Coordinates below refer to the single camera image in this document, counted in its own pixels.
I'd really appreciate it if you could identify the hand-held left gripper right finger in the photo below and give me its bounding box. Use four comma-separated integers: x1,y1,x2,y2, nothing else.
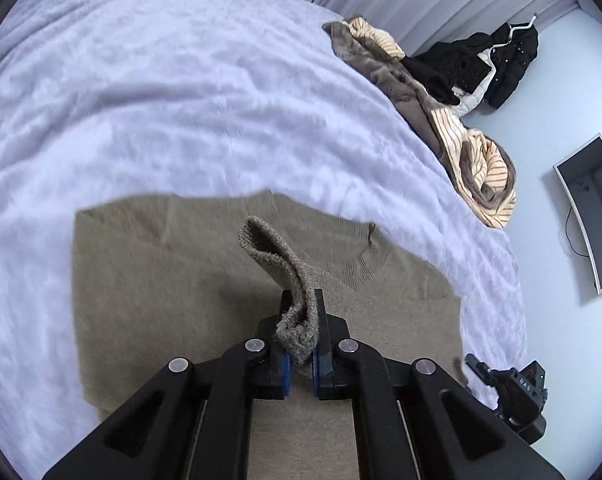
312,288,567,480

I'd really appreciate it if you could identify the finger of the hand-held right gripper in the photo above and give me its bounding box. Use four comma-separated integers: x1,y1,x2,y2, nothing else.
464,353,497,387

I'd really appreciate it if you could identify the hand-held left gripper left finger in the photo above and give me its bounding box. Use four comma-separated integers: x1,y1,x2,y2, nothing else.
43,290,294,480

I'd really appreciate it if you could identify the olive knitted sweater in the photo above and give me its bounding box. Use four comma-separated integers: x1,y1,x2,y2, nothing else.
71,190,469,480

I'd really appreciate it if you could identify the white clothes hanger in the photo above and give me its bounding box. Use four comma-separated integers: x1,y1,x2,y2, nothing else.
481,12,539,53

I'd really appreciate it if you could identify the cream striped garment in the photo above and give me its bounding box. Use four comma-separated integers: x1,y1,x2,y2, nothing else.
348,16,518,231

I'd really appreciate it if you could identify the white garment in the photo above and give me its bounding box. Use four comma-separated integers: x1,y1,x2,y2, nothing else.
451,49,498,118

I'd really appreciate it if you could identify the brown fleece garment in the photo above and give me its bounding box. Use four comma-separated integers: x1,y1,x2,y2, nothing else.
322,20,517,211

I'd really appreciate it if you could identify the black jacket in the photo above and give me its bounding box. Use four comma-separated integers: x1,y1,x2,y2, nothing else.
401,22,539,110

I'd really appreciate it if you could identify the lavender plush blanket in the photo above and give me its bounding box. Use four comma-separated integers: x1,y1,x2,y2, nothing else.
0,0,529,480

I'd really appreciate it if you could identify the grey curtain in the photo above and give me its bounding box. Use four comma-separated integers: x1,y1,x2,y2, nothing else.
166,0,582,58

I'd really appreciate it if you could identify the black cable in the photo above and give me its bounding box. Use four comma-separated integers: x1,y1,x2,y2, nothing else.
565,205,589,258

